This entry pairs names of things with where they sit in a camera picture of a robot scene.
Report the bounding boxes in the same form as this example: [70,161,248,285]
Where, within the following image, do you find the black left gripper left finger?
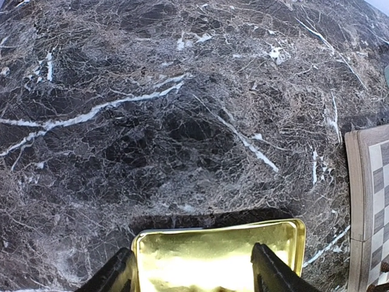
[75,248,139,292]

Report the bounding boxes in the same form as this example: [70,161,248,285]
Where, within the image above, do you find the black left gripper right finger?
[251,243,315,292]

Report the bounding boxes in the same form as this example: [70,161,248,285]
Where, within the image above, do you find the wooden chess board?
[345,125,388,291]

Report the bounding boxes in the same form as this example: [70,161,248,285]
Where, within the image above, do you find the gold metal tray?
[131,218,306,291]

